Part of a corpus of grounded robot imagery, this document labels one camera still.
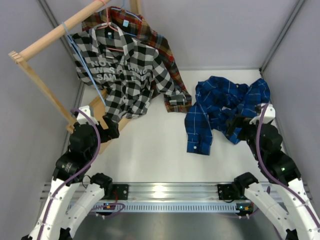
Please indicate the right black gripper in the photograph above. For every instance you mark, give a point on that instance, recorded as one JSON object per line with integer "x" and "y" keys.
{"x": 239, "y": 121}

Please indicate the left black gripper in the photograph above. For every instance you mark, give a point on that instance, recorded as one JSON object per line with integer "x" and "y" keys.
{"x": 111, "y": 132}

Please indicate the blue plaid shirt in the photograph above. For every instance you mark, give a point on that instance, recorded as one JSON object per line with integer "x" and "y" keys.
{"x": 219, "y": 100}

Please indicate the light blue wire hanger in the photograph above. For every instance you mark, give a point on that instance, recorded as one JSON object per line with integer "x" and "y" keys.
{"x": 77, "y": 51}

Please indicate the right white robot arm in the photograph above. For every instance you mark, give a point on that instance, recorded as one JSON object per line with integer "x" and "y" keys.
{"x": 296, "y": 218}

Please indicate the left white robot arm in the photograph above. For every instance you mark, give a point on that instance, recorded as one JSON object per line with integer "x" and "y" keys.
{"x": 58, "y": 220}

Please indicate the black white checkered shirt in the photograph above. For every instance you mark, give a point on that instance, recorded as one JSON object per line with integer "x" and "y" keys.
{"x": 129, "y": 77}

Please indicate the red brown plaid shirt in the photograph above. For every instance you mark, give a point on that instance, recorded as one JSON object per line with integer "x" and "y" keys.
{"x": 148, "y": 36}

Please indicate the blue hanger under plaid shirt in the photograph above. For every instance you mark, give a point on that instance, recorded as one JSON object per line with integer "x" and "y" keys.
{"x": 130, "y": 21}

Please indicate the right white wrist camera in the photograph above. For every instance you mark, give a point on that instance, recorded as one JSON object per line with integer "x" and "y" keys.
{"x": 266, "y": 113}

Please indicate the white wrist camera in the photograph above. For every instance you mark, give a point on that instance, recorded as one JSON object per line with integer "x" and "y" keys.
{"x": 85, "y": 115}
{"x": 266, "y": 113}

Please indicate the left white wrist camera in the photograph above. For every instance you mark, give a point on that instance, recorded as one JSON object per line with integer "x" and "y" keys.
{"x": 85, "y": 115}

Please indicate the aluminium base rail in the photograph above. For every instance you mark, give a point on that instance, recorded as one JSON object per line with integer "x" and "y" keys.
{"x": 169, "y": 192}

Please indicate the perforated cable duct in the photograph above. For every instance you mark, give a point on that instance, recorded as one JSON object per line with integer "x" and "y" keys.
{"x": 173, "y": 207}

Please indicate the pink wire hanger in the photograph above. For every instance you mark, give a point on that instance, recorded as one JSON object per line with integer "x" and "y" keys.
{"x": 108, "y": 25}

